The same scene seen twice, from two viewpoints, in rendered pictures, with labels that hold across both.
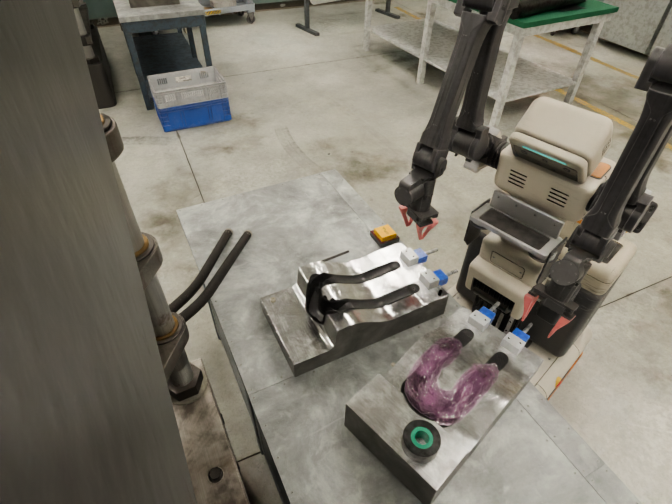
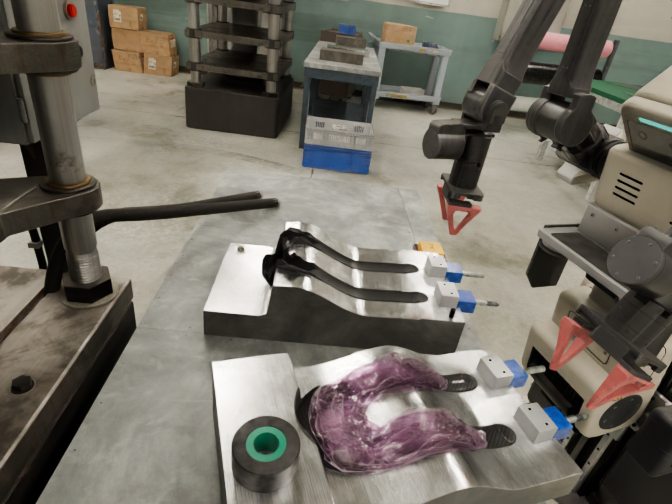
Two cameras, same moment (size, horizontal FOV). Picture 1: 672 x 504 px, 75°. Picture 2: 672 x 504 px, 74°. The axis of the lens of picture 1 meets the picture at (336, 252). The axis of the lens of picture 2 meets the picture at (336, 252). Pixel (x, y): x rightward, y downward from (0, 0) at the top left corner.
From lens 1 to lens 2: 59 cm
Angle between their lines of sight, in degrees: 22
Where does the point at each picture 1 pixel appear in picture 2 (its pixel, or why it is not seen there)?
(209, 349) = not seen: hidden behind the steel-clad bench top
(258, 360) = (181, 302)
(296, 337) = (232, 288)
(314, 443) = (157, 411)
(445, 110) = (519, 29)
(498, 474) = not seen: outside the picture
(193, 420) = (62, 324)
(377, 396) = (260, 374)
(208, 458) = (34, 366)
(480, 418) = (402, 488)
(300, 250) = not seen: hidden behind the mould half
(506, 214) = (598, 244)
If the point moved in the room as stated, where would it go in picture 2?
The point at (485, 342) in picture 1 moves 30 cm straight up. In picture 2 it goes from (489, 403) to (556, 247)
